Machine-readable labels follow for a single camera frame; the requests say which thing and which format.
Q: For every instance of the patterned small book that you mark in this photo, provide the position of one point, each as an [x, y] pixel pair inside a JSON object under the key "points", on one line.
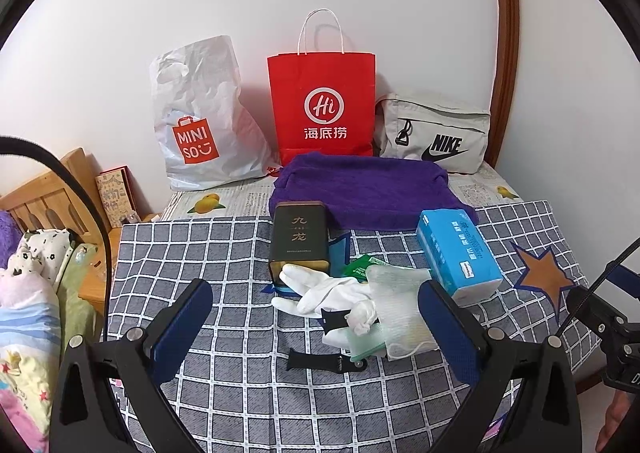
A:
{"points": [[116, 197]]}

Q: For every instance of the red Haidilao paper bag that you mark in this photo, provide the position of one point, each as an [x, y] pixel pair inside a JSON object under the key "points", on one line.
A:
{"points": [[322, 101]]}

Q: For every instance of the grey checked tablecloth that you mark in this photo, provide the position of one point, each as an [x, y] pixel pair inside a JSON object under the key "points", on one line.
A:
{"points": [[233, 391]]}

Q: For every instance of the mint green cloth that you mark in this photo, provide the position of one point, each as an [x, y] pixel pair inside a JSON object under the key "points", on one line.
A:
{"points": [[357, 347]]}

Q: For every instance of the fruit print newspaper sheet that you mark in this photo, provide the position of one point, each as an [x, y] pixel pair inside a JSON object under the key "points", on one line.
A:
{"points": [[251, 197]]}

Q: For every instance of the white cotton glove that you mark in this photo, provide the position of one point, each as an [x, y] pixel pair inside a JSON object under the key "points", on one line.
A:
{"points": [[318, 292]]}

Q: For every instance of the white mesh pouch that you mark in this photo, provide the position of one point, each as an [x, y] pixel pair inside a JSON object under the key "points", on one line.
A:
{"points": [[394, 292]]}

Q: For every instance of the green wet wipe packet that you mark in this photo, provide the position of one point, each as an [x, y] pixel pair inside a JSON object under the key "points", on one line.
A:
{"points": [[358, 267]]}

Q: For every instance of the white Miniso plastic bag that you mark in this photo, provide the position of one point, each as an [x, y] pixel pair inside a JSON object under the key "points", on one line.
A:
{"points": [[206, 136]]}

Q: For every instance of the person right hand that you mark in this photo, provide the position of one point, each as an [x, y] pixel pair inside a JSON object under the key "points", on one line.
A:
{"points": [[614, 415]]}

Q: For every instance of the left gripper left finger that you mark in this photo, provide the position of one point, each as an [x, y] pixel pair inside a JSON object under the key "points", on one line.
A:
{"points": [[85, 415]]}

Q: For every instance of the beige Nike bag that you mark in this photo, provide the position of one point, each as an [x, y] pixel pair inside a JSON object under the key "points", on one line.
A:
{"points": [[432, 129]]}

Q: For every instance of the blue tissue pack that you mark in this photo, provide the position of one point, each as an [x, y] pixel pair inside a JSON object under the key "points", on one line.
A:
{"points": [[458, 256]]}

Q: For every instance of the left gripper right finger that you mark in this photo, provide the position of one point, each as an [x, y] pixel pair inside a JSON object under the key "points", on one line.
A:
{"points": [[522, 395]]}

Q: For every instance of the wooden bed headboard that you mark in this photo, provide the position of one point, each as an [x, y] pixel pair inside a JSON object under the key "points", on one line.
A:
{"points": [[45, 202]]}

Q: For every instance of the pile of bedding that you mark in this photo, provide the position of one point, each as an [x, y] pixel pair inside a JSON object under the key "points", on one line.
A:
{"points": [[41, 273]]}

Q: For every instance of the brown wooden door frame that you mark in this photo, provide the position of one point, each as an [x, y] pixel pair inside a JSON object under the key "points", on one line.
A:
{"points": [[508, 46]]}

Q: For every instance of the purple fleece towel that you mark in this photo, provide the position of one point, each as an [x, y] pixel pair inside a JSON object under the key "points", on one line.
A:
{"points": [[366, 192]]}

